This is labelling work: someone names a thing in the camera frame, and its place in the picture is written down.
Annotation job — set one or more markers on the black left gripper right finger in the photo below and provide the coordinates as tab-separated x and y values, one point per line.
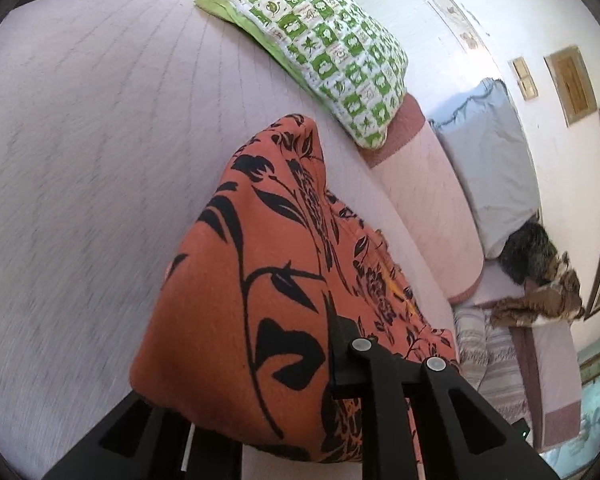
407	407

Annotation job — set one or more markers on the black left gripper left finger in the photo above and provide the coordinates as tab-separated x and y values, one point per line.
136	440

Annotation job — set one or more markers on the orange black floral garment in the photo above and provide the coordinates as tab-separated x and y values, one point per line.
238	341

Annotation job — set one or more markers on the striped grey pillow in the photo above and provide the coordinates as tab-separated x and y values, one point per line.
489	362

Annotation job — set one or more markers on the brown patterned cloth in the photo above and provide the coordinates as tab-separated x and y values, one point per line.
557	301

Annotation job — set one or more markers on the dark furry cushion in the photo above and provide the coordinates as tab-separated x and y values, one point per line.
529	254

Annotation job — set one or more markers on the pink bolster cushion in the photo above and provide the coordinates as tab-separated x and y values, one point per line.
422	185

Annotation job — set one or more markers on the grey blue pillow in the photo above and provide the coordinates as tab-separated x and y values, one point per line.
482	136

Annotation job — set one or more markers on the green white patterned pillow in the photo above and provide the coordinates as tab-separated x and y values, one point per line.
335	50

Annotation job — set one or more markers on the beige wall switch plate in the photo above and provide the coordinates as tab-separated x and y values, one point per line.
524	79

